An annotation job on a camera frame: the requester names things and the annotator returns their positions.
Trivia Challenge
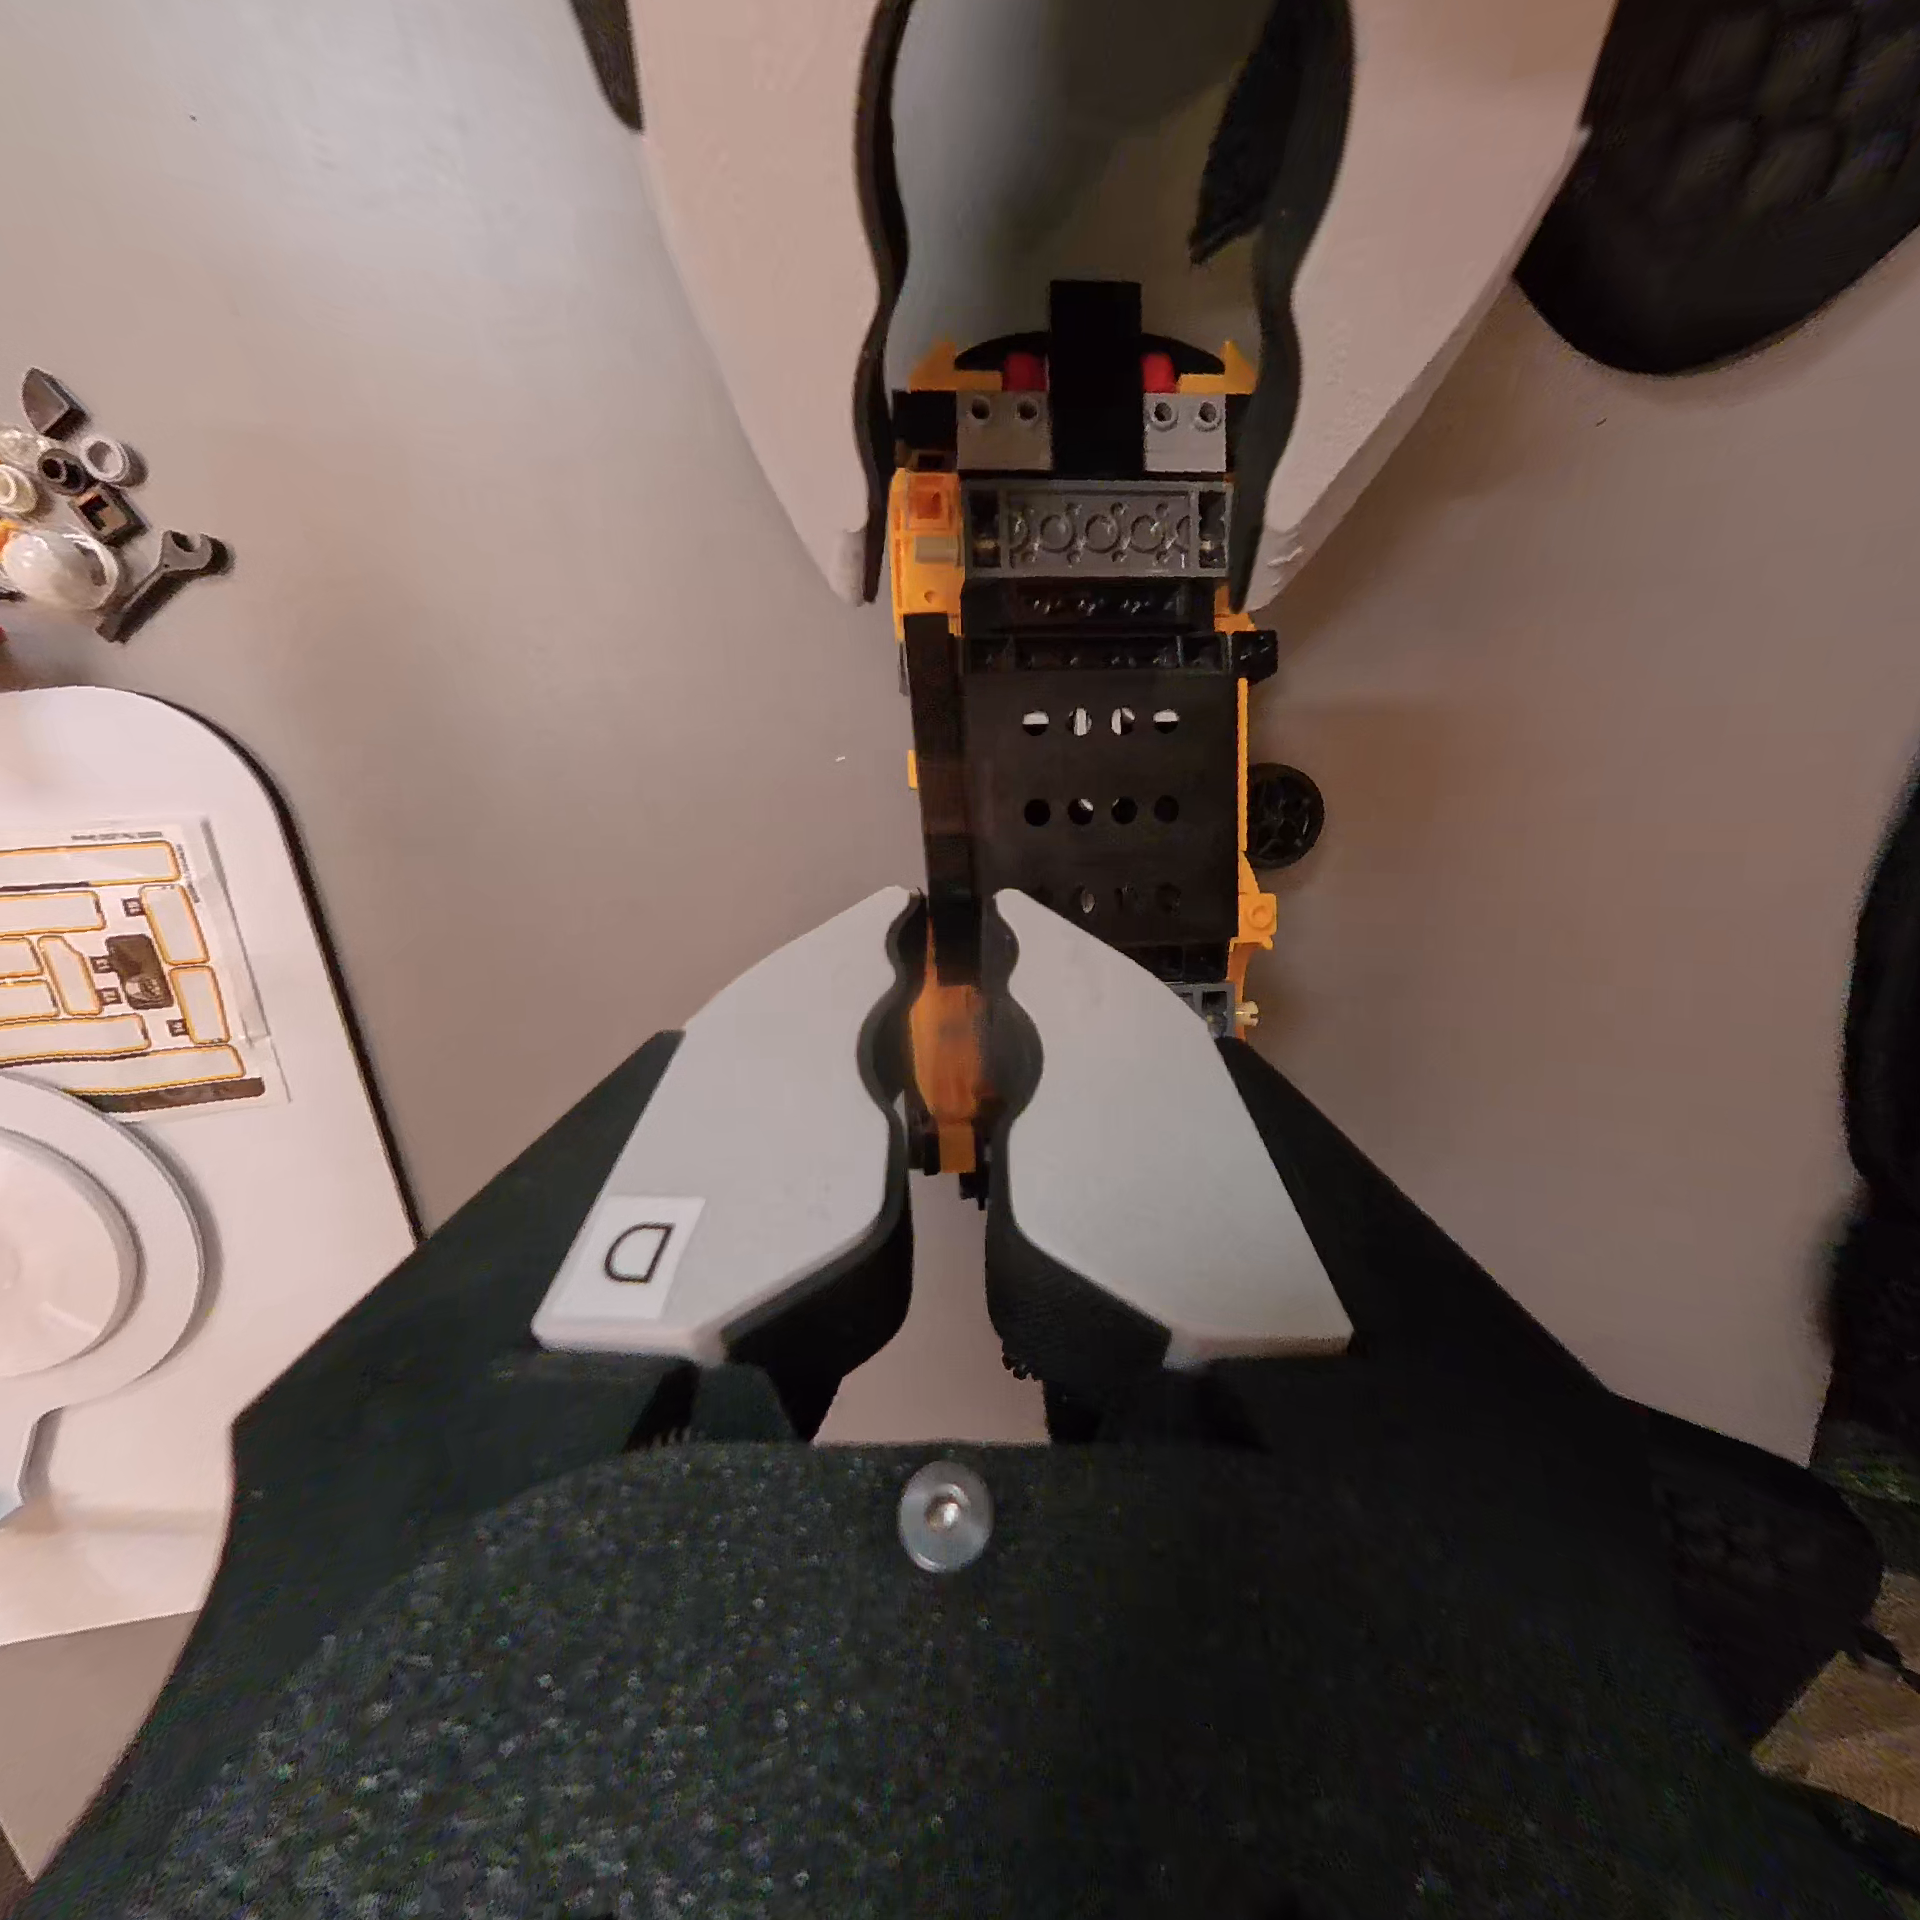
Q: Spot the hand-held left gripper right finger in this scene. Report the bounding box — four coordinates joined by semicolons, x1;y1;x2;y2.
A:
984;888;1360;1443

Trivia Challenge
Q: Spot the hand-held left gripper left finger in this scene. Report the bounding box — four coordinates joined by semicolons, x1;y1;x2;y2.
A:
533;888;924;1443

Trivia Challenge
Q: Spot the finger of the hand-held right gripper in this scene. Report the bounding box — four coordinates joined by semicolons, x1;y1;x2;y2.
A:
1188;0;1623;614
626;0;920;609

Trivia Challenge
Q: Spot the black lego wheel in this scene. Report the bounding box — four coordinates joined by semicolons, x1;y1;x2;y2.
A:
1246;759;1327;868

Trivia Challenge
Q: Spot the yellow lego car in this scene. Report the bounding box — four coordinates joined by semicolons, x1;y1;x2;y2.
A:
885;276;1285;1203

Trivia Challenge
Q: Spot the lego sticker sheet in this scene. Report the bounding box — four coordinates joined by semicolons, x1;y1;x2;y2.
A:
0;816;290;1123

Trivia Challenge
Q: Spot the small white yellow lego piece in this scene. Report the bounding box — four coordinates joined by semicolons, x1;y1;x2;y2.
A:
0;368;232;647

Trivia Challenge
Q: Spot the black textured chair armrest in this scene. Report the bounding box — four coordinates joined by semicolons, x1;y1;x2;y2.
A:
1511;0;1920;377

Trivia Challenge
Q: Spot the white metal book stand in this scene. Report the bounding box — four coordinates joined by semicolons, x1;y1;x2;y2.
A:
0;688;422;1654

